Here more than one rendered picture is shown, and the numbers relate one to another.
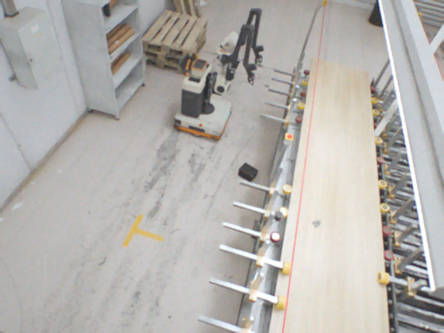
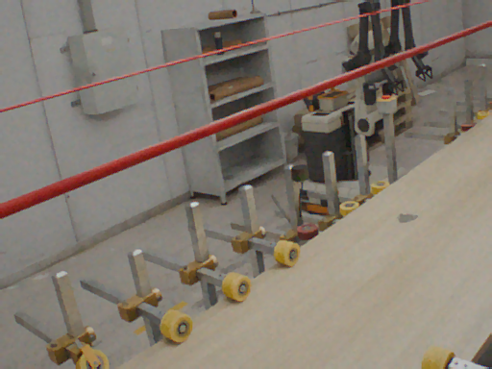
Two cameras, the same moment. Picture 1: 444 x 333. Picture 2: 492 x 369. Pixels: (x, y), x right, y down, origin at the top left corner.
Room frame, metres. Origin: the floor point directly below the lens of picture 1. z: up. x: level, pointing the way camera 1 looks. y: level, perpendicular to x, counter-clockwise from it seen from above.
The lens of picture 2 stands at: (-0.48, -1.62, 1.84)
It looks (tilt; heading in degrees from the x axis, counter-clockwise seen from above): 16 degrees down; 35
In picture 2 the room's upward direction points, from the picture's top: 8 degrees counter-clockwise
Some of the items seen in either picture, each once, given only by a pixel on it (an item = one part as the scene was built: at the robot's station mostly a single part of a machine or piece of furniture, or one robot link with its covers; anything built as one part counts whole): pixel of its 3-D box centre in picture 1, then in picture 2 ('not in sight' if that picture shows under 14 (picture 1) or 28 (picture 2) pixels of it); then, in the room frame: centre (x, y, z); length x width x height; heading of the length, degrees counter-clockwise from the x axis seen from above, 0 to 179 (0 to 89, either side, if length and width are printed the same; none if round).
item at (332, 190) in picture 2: (270, 205); (332, 205); (1.56, -0.46, 0.87); 0.04 x 0.04 x 0.48; 82
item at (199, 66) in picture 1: (199, 68); (333, 100); (3.42, 0.49, 0.87); 0.23 x 0.15 x 0.11; 172
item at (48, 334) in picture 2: not in sight; (46, 333); (0.30, -0.17, 0.95); 0.36 x 0.03 x 0.03; 82
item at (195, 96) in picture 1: (199, 87); (339, 135); (3.42, 0.47, 0.59); 0.55 x 0.34 x 0.83; 172
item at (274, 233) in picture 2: (249, 232); (270, 233); (1.29, -0.31, 0.84); 0.43 x 0.03 x 0.04; 82
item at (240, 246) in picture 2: (260, 257); (249, 239); (1.04, -0.39, 0.95); 0.14 x 0.06 x 0.05; 172
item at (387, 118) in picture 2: (280, 159); (391, 157); (2.07, -0.53, 0.93); 0.05 x 0.05 x 0.45; 82
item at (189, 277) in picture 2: (253, 291); (199, 269); (0.80, -0.36, 0.95); 0.14 x 0.06 x 0.05; 172
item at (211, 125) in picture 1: (203, 114); (355, 188); (3.40, 0.38, 0.16); 0.67 x 0.64 x 0.25; 82
